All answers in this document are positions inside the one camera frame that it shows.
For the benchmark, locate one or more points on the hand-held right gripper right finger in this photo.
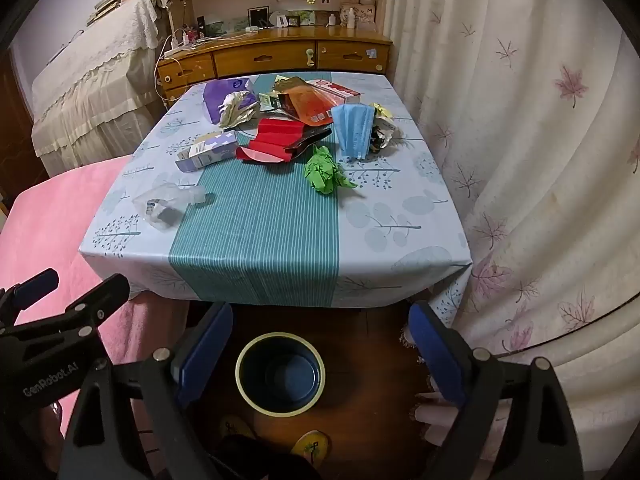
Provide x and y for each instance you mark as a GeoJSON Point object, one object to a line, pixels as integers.
{"type": "Point", "coordinates": [437, 355]}

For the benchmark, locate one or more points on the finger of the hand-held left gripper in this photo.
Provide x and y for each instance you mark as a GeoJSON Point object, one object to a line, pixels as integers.
{"type": "Point", "coordinates": [100, 300]}
{"type": "Point", "coordinates": [35, 282]}

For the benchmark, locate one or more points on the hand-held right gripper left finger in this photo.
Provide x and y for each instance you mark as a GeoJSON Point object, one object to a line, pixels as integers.
{"type": "Point", "coordinates": [202, 355]}

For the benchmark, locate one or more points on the blue bin with yellow rim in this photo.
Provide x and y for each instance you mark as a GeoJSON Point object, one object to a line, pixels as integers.
{"type": "Point", "coordinates": [280, 375]}

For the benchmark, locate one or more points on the strawberry milk carton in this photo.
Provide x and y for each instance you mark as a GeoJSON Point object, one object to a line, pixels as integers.
{"type": "Point", "coordinates": [340, 91]}

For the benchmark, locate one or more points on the yellow slipper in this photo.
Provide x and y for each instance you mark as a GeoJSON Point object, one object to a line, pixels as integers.
{"type": "Point", "coordinates": [311, 444]}
{"type": "Point", "coordinates": [235, 427]}

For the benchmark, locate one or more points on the crushed clear plastic bottle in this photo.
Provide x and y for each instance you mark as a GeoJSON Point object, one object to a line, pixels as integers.
{"type": "Point", "coordinates": [165, 205]}

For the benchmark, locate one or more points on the white purple cardboard box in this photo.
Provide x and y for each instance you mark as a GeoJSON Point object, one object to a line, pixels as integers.
{"type": "Point", "coordinates": [205, 152]}

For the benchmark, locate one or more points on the cream lace cover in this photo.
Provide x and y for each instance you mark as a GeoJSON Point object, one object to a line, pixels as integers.
{"type": "Point", "coordinates": [95, 75]}

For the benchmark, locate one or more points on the green crumpled paper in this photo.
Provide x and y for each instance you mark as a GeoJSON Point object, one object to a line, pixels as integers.
{"type": "Point", "coordinates": [322, 170]}

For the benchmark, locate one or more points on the black gold crumpled wrapper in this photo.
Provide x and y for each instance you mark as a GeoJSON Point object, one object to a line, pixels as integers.
{"type": "Point", "coordinates": [382, 137]}

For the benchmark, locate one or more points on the red folded packet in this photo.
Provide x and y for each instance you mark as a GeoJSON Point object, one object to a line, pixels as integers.
{"type": "Point", "coordinates": [272, 135]}

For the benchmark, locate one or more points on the purple plastic pouch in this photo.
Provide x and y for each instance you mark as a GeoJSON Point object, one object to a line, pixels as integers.
{"type": "Point", "coordinates": [217, 97]}

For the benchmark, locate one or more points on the crumpled white paper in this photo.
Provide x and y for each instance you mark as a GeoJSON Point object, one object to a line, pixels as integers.
{"type": "Point", "coordinates": [237, 110]}

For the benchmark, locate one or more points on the blue face mask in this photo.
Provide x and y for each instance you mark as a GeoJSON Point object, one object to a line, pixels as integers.
{"type": "Point", "coordinates": [352, 130]}

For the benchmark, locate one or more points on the black glossy packet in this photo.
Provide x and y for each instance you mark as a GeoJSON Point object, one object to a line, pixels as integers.
{"type": "Point", "coordinates": [310, 138]}

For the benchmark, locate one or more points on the yellow crumpled wrapper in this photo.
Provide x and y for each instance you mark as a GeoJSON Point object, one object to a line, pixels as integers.
{"type": "Point", "coordinates": [381, 110]}

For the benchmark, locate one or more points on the orange foil pouch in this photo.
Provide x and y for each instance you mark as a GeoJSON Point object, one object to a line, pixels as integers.
{"type": "Point", "coordinates": [305, 102]}

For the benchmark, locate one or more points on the stack of books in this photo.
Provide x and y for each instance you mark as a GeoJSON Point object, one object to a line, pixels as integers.
{"type": "Point", "coordinates": [117, 0]}

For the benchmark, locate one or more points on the wooden desk with hutch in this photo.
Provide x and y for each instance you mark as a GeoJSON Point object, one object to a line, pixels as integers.
{"type": "Point", "coordinates": [270, 55]}

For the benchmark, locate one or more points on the green white hanging charm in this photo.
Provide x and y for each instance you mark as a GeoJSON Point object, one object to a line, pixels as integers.
{"type": "Point", "coordinates": [310, 58]}

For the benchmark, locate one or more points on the black photo frame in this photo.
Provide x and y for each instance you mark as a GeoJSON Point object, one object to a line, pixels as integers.
{"type": "Point", "coordinates": [258, 16]}

